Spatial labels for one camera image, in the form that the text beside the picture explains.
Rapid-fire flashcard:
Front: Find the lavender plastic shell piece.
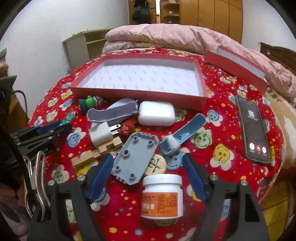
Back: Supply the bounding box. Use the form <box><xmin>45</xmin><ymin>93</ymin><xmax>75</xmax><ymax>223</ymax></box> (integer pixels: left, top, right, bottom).
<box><xmin>86</xmin><ymin>98</ymin><xmax>139</xmax><ymax>125</ymax></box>

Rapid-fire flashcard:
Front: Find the pink quilt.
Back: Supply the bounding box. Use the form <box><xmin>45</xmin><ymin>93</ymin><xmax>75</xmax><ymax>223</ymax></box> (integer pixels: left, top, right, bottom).
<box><xmin>102</xmin><ymin>24</ymin><xmax>295</xmax><ymax>105</ymax></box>

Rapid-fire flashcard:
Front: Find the red box lid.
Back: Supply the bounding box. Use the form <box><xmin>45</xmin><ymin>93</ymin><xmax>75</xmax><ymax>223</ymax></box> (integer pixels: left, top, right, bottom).
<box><xmin>205</xmin><ymin>46</ymin><xmax>269</xmax><ymax>95</ymax></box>

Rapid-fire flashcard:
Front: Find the dark wooden headboard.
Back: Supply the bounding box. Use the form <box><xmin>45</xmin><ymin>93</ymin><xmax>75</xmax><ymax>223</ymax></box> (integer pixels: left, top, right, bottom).
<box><xmin>260</xmin><ymin>43</ymin><xmax>296</xmax><ymax>75</ymax></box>

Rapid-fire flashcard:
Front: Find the wooden chess piece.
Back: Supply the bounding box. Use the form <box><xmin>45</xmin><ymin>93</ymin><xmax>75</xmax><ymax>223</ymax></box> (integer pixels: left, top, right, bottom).
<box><xmin>144</xmin><ymin>154</ymin><xmax>167</xmax><ymax>176</ymax></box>

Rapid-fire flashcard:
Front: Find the grey plastic plate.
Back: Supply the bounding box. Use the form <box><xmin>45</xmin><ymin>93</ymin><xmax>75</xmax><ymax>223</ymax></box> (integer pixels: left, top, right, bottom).
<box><xmin>111</xmin><ymin>132</ymin><xmax>159</xmax><ymax>185</ymax></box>

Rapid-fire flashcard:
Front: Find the black cable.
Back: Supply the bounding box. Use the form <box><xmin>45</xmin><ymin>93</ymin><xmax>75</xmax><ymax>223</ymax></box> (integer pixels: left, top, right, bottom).
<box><xmin>11</xmin><ymin>89</ymin><xmax>29</xmax><ymax>114</ymax></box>

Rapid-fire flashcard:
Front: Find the metal spring clip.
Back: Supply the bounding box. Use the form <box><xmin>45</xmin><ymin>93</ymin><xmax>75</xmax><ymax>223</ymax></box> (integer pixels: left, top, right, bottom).
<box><xmin>23</xmin><ymin>151</ymin><xmax>50</xmax><ymax>222</ymax></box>

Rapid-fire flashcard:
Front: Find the green lighter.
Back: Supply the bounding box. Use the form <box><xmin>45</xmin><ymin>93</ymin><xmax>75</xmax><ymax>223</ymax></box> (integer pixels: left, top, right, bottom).
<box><xmin>60</xmin><ymin>110</ymin><xmax>78</xmax><ymax>126</ymax></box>

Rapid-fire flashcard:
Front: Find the small red toy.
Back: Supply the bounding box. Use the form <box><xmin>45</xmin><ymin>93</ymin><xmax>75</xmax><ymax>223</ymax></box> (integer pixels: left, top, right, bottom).
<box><xmin>118</xmin><ymin>118</ymin><xmax>138</xmax><ymax>142</ymax></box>

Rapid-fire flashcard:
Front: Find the black smartphone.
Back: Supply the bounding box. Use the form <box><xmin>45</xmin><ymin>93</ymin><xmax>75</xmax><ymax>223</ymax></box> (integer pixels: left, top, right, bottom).
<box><xmin>235</xmin><ymin>96</ymin><xmax>270</xmax><ymax>165</ymax></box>

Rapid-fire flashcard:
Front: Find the white orange cream jar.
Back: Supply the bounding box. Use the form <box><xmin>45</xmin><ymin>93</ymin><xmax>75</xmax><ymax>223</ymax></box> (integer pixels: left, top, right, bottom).
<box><xmin>140</xmin><ymin>174</ymin><xmax>184</xmax><ymax>220</ymax></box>

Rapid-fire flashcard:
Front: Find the wooden puzzle block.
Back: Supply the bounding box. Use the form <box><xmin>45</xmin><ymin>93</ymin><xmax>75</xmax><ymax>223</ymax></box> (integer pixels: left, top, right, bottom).
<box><xmin>71</xmin><ymin>137</ymin><xmax>123</xmax><ymax>168</ymax></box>

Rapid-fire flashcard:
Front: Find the beige shelf unit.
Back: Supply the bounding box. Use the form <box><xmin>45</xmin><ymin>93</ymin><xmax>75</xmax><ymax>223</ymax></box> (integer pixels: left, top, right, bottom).
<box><xmin>62</xmin><ymin>29</ymin><xmax>111</xmax><ymax>70</ymax></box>

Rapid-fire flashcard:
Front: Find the red smiley flower blanket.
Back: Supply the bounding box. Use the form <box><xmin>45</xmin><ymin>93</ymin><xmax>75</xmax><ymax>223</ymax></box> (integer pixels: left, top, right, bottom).
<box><xmin>28</xmin><ymin>47</ymin><xmax>286</xmax><ymax>241</ymax></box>

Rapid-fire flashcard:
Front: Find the white earbuds case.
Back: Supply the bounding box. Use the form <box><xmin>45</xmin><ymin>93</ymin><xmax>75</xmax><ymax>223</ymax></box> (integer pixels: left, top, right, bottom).
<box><xmin>138</xmin><ymin>101</ymin><xmax>175</xmax><ymax>126</ymax></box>

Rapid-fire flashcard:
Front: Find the white power plug adapter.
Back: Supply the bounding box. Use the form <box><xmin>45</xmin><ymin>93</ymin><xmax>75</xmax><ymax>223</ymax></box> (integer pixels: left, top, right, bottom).
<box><xmin>88</xmin><ymin>122</ymin><xmax>121</xmax><ymax>147</ymax></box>

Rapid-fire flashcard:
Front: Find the dark hanging jacket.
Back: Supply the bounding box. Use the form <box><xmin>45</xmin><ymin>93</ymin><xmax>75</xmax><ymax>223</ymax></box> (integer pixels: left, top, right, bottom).
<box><xmin>132</xmin><ymin>0</ymin><xmax>152</xmax><ymax>25</ymax></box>

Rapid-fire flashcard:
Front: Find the red shallow box tray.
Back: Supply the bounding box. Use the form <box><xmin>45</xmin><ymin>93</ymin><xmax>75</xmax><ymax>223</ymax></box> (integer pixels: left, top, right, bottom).
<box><xmin>70</xmin><ymin>53</ymin><xmax>207</xmax><ymax>111</ymax></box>

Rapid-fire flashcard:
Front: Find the wooden wardrobe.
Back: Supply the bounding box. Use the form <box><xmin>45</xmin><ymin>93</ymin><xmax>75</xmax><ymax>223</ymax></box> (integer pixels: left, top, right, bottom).
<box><xmin>128</xmin><ymin>0</ymin><xmax>243</xmax><ymax>43</ymax></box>

